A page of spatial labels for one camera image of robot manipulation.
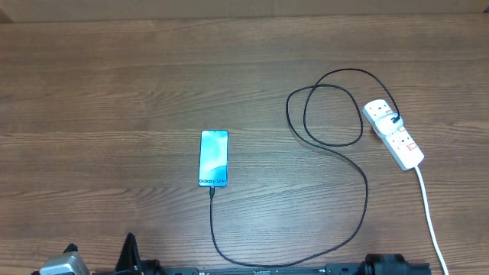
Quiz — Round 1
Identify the Samsung Galaxy smartphone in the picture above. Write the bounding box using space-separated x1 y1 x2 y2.
198 130 229 187

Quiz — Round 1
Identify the black USB charging cable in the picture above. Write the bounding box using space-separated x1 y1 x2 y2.
209 67 402 269

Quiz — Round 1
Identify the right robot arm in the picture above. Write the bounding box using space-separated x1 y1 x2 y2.
358 254 410 275

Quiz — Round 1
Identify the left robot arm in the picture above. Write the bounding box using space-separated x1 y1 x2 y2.
89 233 165 275

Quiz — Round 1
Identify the white USB charger plug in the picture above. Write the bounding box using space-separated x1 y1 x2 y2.
374 113 403 138

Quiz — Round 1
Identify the white power strip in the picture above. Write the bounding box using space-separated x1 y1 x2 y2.
362 99 424 171

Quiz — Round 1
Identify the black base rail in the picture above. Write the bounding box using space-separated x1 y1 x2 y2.
91 262 432 275

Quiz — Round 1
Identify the white power strip cord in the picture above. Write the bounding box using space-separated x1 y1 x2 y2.
414 166 450 275

